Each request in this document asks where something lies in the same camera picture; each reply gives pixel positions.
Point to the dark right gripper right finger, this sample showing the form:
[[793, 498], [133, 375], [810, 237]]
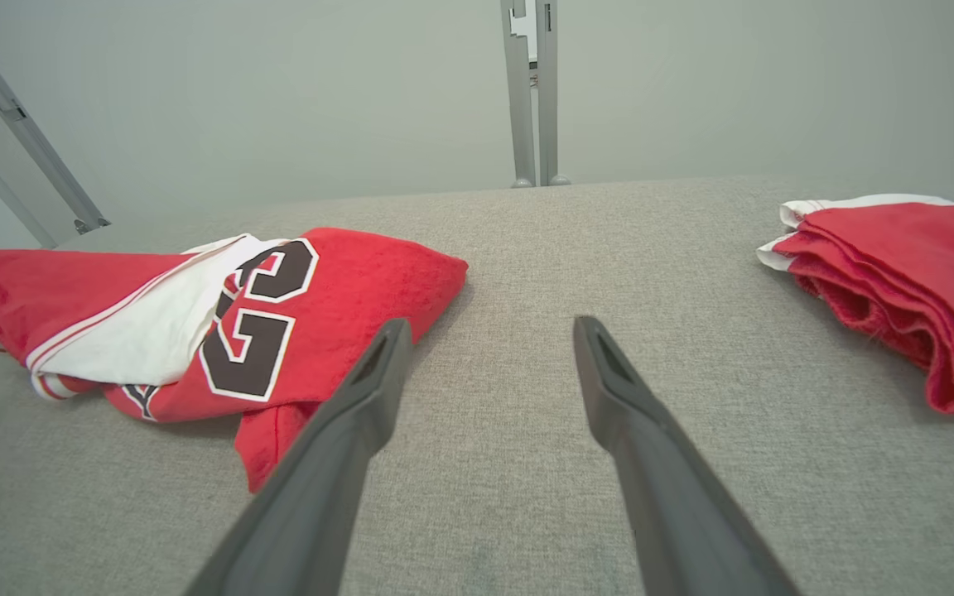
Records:
[[659, 480]]

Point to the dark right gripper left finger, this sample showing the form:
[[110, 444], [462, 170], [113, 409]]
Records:
[[320, 480]]

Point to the red white jersey shirt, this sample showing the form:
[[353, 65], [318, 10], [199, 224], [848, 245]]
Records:
[[344, 298]]

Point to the red Bulls shorts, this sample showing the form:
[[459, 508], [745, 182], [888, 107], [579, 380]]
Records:
[[916, 281]]

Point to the grey partition post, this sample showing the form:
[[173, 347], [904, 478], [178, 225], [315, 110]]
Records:
[[518, 108], [550, 108]]

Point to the grey metal wheeled frame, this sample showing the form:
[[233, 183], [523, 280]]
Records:
[[30, 141]]

